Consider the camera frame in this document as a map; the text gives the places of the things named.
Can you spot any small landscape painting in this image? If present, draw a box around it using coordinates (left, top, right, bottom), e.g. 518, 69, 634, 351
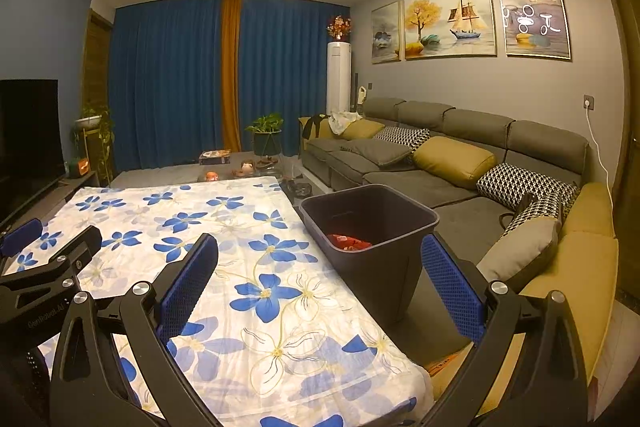
371, 1, 402, 65

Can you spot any green potted plant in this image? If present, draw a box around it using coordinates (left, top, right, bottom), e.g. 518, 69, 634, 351
244, 113, 285, 158

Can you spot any large yellow cushion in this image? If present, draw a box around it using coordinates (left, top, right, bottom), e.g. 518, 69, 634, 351
414, 136, 497, 190

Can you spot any dark wooden door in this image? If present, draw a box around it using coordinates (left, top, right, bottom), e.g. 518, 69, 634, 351
600, 0, 640, 188

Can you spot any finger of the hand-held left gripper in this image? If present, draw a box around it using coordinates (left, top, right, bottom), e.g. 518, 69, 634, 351
0, 226, 103, 295
0, 218, 44, 259

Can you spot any artificial flower bouquet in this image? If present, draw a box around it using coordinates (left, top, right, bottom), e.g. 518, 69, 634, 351
327, 14, 353, 42

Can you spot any black jacket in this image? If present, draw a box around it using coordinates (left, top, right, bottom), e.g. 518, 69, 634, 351
301, 114, 331, 140

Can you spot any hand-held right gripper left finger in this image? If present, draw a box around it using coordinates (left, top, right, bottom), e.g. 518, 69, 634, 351
49, 232, 221, 427

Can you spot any grey sectional sofa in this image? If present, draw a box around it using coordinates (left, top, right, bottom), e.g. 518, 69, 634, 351
299, 97, 591, 278

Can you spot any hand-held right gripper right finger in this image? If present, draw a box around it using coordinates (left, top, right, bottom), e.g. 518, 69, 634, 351
420, 234, 601, 427

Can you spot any small black white patterned cushion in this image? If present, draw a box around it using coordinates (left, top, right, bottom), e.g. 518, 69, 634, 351
372, 127, 431, 152

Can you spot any grey sky painting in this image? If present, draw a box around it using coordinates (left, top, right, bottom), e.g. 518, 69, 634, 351
495, 0, 573, 60

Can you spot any red printed plastic bag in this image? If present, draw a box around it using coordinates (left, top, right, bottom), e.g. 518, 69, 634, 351
325, 233, 375, 254

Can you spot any large black white patterned cushion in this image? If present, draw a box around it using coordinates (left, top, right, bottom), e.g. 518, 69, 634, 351
476, 163, 581, 212

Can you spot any small yellow cushion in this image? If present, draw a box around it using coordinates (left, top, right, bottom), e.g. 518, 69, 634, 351
341, 119, 386, 142

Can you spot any blue curtain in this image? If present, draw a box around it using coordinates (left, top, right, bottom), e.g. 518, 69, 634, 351
109, 0, 231, 172
237, 0, 357, 158

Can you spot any gold plant stand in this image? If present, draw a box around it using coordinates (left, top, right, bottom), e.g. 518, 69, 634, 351
77, 129, 111, 186

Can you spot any trailing plant in white bowl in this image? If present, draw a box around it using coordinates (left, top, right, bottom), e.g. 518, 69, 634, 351
74, 104, 116, 185

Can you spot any white cloth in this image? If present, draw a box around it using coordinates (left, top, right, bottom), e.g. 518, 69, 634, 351
327, 112, 363, 138

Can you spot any orange curtain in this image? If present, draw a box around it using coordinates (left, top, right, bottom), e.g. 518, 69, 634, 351
220, 0, 243, 152

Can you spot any blue floral blanket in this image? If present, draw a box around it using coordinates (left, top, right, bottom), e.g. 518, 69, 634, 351
0, 176, 435, 427

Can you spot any flat grey cushion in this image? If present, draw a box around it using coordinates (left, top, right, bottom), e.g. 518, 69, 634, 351
345, 139, 426, 166

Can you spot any grey trash bin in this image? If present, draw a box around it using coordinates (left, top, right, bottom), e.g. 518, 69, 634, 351
299, 185, 441, 325

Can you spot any white cable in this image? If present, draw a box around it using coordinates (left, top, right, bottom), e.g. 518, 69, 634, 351
588, 106, 615, 208

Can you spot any plump grey cushion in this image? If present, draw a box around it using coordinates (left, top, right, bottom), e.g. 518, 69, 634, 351
475, 217, 561, 293

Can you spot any brown wooden door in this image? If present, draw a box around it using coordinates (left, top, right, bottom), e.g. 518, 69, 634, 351
82, 8, 115, 122

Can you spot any white standing air conditioner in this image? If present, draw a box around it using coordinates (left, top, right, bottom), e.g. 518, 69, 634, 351
326, 41, 352, 115

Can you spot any sailboat and tree painting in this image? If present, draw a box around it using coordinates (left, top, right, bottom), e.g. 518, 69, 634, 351
402, 0, 498, 61

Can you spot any yellow leather sofa seat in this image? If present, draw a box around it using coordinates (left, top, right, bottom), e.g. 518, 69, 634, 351
520, 182, 621, 408

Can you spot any black television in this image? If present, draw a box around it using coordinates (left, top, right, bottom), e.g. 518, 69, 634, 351
0, 78, 67, 223

